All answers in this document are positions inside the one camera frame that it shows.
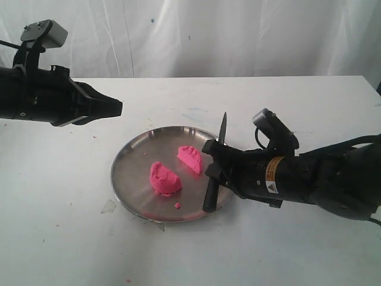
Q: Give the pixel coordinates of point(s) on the white backdrop curtain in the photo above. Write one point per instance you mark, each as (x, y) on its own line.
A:
(207, 38)

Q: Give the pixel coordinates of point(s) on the round steel plate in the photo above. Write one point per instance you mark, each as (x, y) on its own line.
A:
(131, 168)

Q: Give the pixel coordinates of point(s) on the black knife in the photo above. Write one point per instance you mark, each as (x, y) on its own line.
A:
(214, 174)

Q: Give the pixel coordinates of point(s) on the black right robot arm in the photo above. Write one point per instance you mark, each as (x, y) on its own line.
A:
(343, 178)

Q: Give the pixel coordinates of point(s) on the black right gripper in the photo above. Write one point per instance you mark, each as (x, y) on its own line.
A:
(269, 176)

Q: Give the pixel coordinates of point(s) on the pink dough half piece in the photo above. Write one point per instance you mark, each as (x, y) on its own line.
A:
(191, 157)

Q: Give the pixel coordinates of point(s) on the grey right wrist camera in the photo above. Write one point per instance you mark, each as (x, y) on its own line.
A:
(272, 125)

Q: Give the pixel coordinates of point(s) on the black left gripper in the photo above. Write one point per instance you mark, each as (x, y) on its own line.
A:
(52, 96)

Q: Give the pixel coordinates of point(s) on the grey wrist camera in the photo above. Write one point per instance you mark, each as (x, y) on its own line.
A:
(272, 125)
(47, 32)

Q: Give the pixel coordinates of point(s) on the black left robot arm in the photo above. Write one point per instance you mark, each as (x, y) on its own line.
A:
(27, 56)

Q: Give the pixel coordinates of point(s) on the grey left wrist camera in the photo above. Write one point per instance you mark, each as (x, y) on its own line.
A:
(47, 32)

